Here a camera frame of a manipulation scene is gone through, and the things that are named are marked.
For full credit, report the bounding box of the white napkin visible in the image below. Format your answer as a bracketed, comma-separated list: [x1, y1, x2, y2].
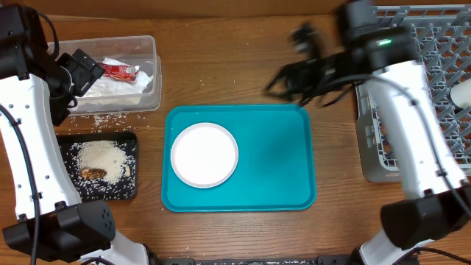
[84, 57, 153, 97]

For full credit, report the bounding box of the red snack wrapper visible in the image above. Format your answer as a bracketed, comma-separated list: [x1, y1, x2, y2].
[99, 63, 140, 82]

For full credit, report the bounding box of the white rice pile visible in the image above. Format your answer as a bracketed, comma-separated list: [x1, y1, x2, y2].
[73, 141, 131, 184]

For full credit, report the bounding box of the brown food scrap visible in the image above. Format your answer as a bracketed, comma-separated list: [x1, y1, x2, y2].
[80, 168, 107, 180]

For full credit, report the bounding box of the large white plate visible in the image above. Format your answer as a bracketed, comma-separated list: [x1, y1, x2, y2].
[170, 122, 239, 188]

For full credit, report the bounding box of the white cup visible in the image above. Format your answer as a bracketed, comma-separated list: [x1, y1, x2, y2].
[450, 79, 471, 109]

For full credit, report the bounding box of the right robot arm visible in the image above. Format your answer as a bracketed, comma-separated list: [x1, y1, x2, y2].
[275, 1, 470, 264]

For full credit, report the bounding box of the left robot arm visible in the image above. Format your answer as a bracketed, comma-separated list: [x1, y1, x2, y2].
[1, 4, 158, 264]

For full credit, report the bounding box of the grey dishwasher rack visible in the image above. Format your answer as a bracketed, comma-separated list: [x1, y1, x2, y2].
[355, 4, 470, 183]

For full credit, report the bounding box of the clear plastic bin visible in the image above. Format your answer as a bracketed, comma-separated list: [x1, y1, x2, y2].
[59, 35, 162, 115]

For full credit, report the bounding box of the teal serving tray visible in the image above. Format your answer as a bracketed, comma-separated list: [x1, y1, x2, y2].
[161, 105, 316, 213]

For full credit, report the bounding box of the black tray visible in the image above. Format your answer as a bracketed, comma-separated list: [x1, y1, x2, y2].
[57, 131, 138, 202]

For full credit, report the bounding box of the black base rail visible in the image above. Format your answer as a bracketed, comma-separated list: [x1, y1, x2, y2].
[158, 255, 354, 265]

